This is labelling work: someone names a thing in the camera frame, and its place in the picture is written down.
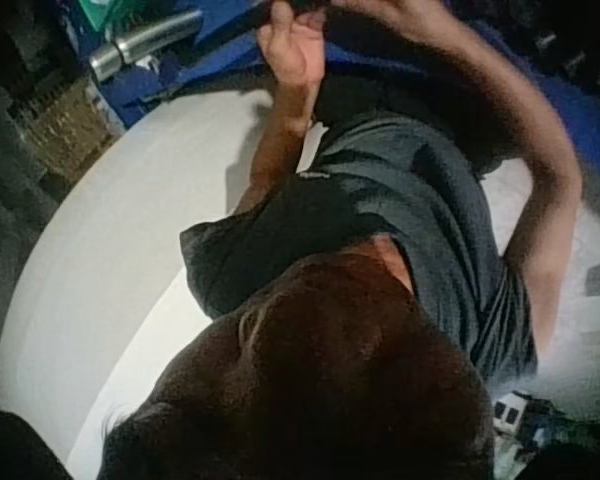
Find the person's right hand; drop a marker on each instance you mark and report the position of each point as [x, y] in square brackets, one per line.
[375, 9]

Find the person's left hand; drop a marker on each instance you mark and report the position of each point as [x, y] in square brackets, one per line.
[292, 57]

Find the black cloth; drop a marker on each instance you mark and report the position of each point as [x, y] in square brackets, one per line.
[275, 12]

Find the blue blanket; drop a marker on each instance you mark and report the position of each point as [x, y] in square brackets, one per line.
[215, 47]

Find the person's legs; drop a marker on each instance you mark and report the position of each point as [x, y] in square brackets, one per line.
[395, 85]

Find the silver metal flask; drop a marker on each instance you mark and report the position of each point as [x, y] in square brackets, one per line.
[142, 42]

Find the green box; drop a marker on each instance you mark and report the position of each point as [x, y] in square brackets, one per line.
[97, 7]

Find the brown woven basket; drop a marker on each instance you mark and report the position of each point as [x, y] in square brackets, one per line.
[67, 125]

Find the white bed mattress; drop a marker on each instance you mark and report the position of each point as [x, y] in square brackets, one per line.
[125, 210]

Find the white power adapter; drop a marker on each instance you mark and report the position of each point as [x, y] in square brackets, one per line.
[510, 411]

